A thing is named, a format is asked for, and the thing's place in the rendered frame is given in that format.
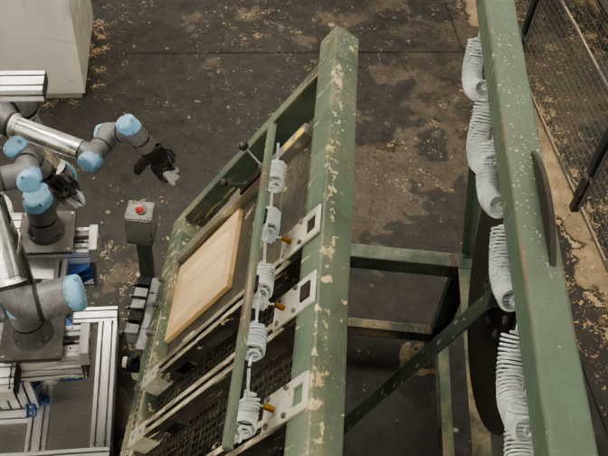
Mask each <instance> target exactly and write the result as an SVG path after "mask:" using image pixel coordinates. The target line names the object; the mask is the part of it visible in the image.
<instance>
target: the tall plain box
mask: <svg viewBox="0 0 608 456"><path fill-rule="evenodd" d="M92 23H93V12H92V6H91V0H0V71H46V74H47V78H48V88H47V93H46V98H82V94H83V93H85V88H86V80H87V71H88V63H89V55H90V39H91V31H92Z"/></svg>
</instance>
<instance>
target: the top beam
mask: <svg viewBox="0 0 608 456"><path fill-rule="evenodd" d="M357 61H358V39H357V38H356V37H355V36H354V35H352V34H350V33H348V32H347V31H345V30H344V29H342V28H341V27H339V26H336V27H335V28H334V29H333V30H332V31H331V32H330V33H329V35H328V36H327V37H326V38H325V39H324V40H323V41H322V43H321V45H320V55H319V66H318V85H317V95H316V106H315V116H314V126H313V136H312V146H311V157H310V167H309V186H308V196H307V206H306V216H307V215H308V214H309V213H310V212H311V211H312V210H313V209H314V208H316V207H317V206H318V205H319V204H321V218H320V231H319V233H317V234H316V235H315V236H314V237H313V238H312V239H311V240H309V241H308V242H307V243H306V244H304V245H303V247H302V257H301V268H300V278H299V281H302V280H303V279H304V278H305V277H307V276H308V275H309V274H310V273H311V272H313V271H314V270H317V271H318V273H317V285H316V298H315V302H313V303H312V304H311V305H310V306H308V307H307V308H306V309H304V310H303V311H301V312H300V313H299V314H298V315H297V318H296V328H295V338H294V348H293V358H292V368H291V379H290V381H292V380H293V379H295V378H296V377H298V376H299V375H301V374H303V373H304V372H306V371H307V370H309V371H310V374H309V398H308V409H306V410H305V411H303V412H302V413H300V414H298V415H296V416H295V417H293V418H291V419H290V420H288V421H287V430H286V440H285V450H284V456H343V440H344V415H345V391H346V368H347V322H348V297H349V273H350V250H351V226H352V203H353V178H354V154H355V131H356V85H357Z"/></svg>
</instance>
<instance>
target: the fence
mask: <svg viewBox="0 0 608 456"><path fill-rule="evenodd" d="M302 127H303V132H302V133H301V134H300V135H299V136H298V137H297V138H296V139H295V136H296V133H297V132H298V131H299V130H300V129H301V128H302ZM312 136H313V127H311V126H310V125H309V124H307V123H304V124H303V125H302V126H301V127H300V128H299V129H298V130H297V131H296V132H295V134H294V135H293V136H292V137H291V138H290V139H289V140H288V141H287V142H286V143H285V144H284V145H283V146H282V147H281V148H280V151H279V160H280V161H284V164H287V163H288V162H289V161H290V160H291V159H292V158H293V157H294V156H295V155H296V154H297V153H298V152H299V151H300V150H301V149H302V148H303V147H304V146H305V145H306V144H307V143H308V142H309V141H310V140H311V139H312ZM291 139H292V141H291V144H290V145H289V146H288V147H287V148H286V149H285V150H284V147H285V145H286V144H287V143H288V142H289V141H290V140H291ZM260 181H261V177H259V178H258V179H257V180H256V181H255V182H254V183H253V184H252V185H251V186H250V187H249V188H248V189H247V190H246V191H245V192H244V193H243V194H242V195H240V190H239V191H238V192H237V193H236V194H235V195H234V196H233V197H232V198H231V199H230V200H229V202H228V203H227V204H226V205H225V206H224V207H223V208H222V209H221V210H220V211H219V212H218V213H217V214H216V215H215V216H214V217H213V218H212V219H211V220H210V221H209V222H208V223H207V224H206V225H205V226H204V227H203V228H202V229H201V230H200V231H199V232H198V233H197V234H196V236H195V237H194V238H193V239H192V240H191V241H190V242H189V243H188V244H187V245H186V246H185V247H184V248H183V249H182V250H181V251H180V252H179V253H178V257H177V261H178V262H180V263H182V264H184V263H185V262H186V261H187V260H188V259H189V258H190V257H191V256H192V255H193V254H194V253H195V252H196V251H197V250H198V249H199V248H200V247H201V246H202V245H203V244H204V243H205V242H206V241H207V240H208V239H209V238H210V237H211V236H212V235H213V234H214V233H215V232H216V231H217V230H218V229H219V228H220V227H221V226H222V225H223V224H224V223H225V222H226V221H227V220H228V219H229V218H230V217H231V216H232V215H233V214H234V213H235V212H236V211H237V210H238V209H239V208H240V209H242V208H243V207H244V206H245V205H246V204H247V203H248V202H249V201H250V200H251V199H252V198H253V197H254V196H255V195H256V194H257V193H258V192H259V187H260Z"/></svg>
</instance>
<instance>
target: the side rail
mask: <svg viewBox="0 0 608 456"><path fill-rule="evenodd" d="M317 85H318V66H317V67H316V68H315V69H314V71H313V72H312V73H311V74H310V75H309V76H308V77H307V78H306V79H305V80H304V81H303V82H302V83H301V84H300V85H299V86H298V88H297V89H295V90H294V92H293V93H292V94H291V95H290V96H289V97H288V98H287V99H286V100H285V101H284V103H283V104H282V105H281V106H280V107H279V108H278V109H277V110H276V111H275V112H274V113H273V115H272V116H271V117H270V118H269V119H268V120H267V121H266V122H265V123H264V124H263V126H262V127H261V128H260V129H259V130H258V131H257V132H256V133H255V134H254V135H253V137H252V138H251V139H250V140H249V141H248V142H247V143H248V145H249V147H248V149H249V150H250V151H251V153H252V154H253V155H254V156H255V157H256V158H257V159H258V160H259V161H260V162H261V163H262V162H263V156H264V149H265V143H266V137H267V130H268V125H269V124H270V123H271V122H273V123H274V124H276V125H277V127H276V133H275V140H274V147H273V154H272V155H274V154H275V153H276V152H277V143H280V148H281V147H282V146H283V145H284V144H285V143H286V142H287V141H288V140H289V139H290V138H291V137H292V136H293V135H294V134H295V132H296V131H297V130H298V129H299V128H300V127H301V126H302V125H303V124H304V123H307V124H308V123H309V122H310V121H311V120H312V119H313V118H314V116H315V106H316V95H317ZM258 167H259V165H258V164H257V162H256V161H255V160H254V159H253V158H252V157H251V156H250V155H249V154H248V153H247V151H241V150H240V151H239V152H238V153H237V154H236V155H235V156H234V157H233V159H232V160H231V161H230V162H229V163H228V164H227V165H226V166H225V167H224V168H223V170H222V171H221V172H220V173H219V174H218V175H217V176H216V177H215V178H214V179H213V181H212V182H211V183H210V184H209V185H208V186H207V187H206V188H205V189H204V190H203V192H202V193H201V194H200V195H199V196H197V197H196V199H195V200H194V201H193V202H192V203H191V204H190V205H189V206H188V207H187V208H186V211H185V219H188V220H190V221H192V222H194V223H196V224H198V225H201V226H203V227H204V226H205V225H206V224H207V223H208V222H209V221H210V220H211V219H212V218H213V217H214V216H215V215H216V214H217V213H218V212H219V211H220V210H221V209H222V208H223V207H224V206H225V205H226V204H227V203H228V202H229V199H230V196H231V195H232V194H233V193H234V192H235V191H236V189H237V188H238V187H241V186H240V185H228V186H227V187H226V188H224V189H222V188H221V187H220V186H219V185H218V182H219V180H220V179H222V178H224V179H226V180H227V181H228V183H243V182H244V181H245V180H246V179H247V178H248V177H249V176H250V175H251V174H252V173H253V172H254V171H255V170H256V169H257V168H258Z"/></svg>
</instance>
